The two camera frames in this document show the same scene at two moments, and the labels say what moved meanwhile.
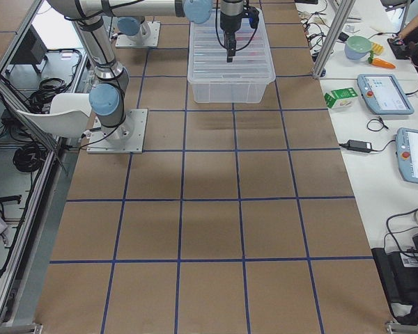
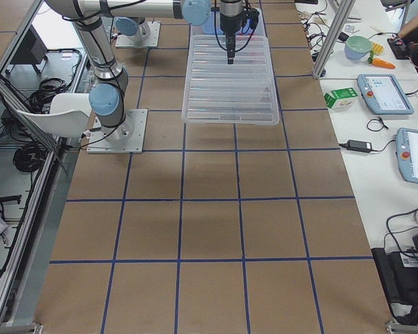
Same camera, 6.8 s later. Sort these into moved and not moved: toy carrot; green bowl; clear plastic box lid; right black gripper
Moved: clear plastic box lid
Not moved: toy carrot; right black gripper; green bowl
